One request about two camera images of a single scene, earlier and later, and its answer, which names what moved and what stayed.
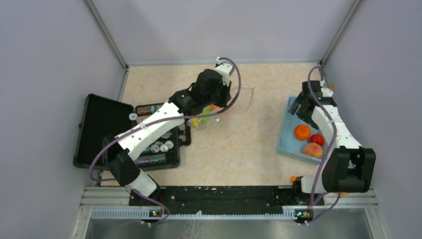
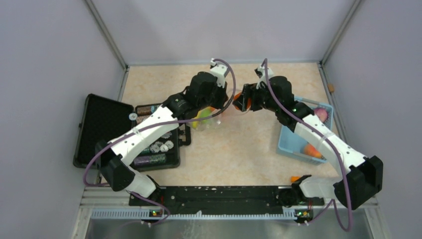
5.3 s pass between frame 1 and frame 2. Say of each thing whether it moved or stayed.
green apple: stayed
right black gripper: moved
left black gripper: stayed
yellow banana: stayed
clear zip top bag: stayed
